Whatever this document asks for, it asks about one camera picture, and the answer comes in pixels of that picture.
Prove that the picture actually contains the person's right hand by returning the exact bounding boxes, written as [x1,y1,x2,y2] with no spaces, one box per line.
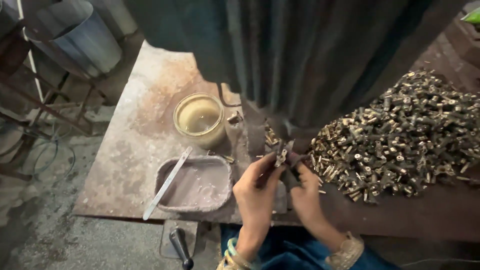
[286,152,325,229]

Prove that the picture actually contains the person's left hand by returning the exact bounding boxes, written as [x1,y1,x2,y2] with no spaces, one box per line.
[232,151,288,232]

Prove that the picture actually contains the small brass fitting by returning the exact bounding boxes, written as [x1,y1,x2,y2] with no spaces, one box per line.
[274,148,289,168]

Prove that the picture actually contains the person's blue clothing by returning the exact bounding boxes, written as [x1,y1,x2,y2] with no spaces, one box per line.
[220,223,402,270]

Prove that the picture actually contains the embroidered right sleeve cuff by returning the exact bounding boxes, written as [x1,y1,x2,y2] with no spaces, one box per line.
[325,232,365,270]

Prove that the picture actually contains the heap of brass fittings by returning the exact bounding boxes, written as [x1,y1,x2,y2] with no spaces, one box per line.
[307,69,480,205]

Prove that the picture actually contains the rectangular tray of grey liquid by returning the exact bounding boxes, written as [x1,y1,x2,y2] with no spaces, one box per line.
[154,155,234,214]

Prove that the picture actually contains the bangles on left wrist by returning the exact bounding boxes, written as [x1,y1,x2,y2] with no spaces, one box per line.
[216,237,262,270]

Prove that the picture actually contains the round jar of cloudy liquid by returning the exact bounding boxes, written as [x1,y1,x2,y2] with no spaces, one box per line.
[173,92,228,150]

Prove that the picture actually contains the dark press machine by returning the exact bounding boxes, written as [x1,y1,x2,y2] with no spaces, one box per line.
[124,0,469,162]

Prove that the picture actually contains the flat metal strip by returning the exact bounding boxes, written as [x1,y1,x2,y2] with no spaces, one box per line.
[142,146,193,221]

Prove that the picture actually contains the green object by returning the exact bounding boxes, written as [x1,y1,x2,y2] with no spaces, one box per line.
[460,7,480,25]

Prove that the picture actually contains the grey metal drum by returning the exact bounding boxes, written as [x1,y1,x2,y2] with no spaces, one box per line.
[25,0,124,79]

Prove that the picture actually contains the black lever handle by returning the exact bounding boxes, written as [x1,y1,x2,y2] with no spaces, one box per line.
[169,228,195,270]

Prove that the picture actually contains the blue hose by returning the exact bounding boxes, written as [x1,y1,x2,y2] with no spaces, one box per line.
[30,124,76,183]

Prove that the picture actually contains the rusty metal frame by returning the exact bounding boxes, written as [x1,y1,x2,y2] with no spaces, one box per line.
[0,22,109,181]

